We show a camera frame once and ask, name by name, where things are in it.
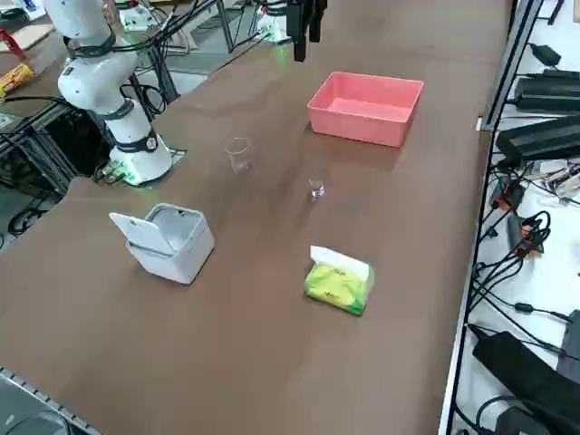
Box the black rectangular box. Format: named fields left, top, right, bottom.
left=514, top=68, right=580, bottom=114

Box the large black power brick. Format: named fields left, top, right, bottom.
left=470, top=330, right=580, bottom=435

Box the black equipment cabinet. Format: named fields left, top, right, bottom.
left=0, top=97, right=114, bottom=200

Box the red and black connector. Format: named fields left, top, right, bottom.
left=491, top=176, right=527, bottom=212
left=507, top=212, right=552, bottom=259

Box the white tissue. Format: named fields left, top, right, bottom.
left=310, top=245, right=371, bottom=280

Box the aluminium frame post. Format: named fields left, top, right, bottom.
left=478, top=0, right=545, bottom=132

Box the green tissue pack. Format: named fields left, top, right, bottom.
left=303, top=260, right=376, bottom=317

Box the grey metal device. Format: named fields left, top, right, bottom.
left=0, top=365, right=103, bottom=435

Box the yellow snack packet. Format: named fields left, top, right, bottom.
left=0, top=63, right=36, bottom=99

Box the long dark power adapter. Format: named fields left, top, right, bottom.
left=496, top=115, right=580, bottom=160

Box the light wooden board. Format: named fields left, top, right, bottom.
left=0, top=22, right=55, bottom=53

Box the red metal object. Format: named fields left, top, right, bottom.
left=0, top=24, right=26, bottom=60

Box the white flip-lid bin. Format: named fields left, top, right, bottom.
left=108, top=202, right=216, bottom=285

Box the small black power adapter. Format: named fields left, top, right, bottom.
left=529, top=43, right=563, bottom=67

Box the large glass beaker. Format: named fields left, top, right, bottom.
left=225, top=136, right=255, bottom=177

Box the pink plastic container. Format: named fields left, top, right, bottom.
left=306, top=71, right=426, bottom=149

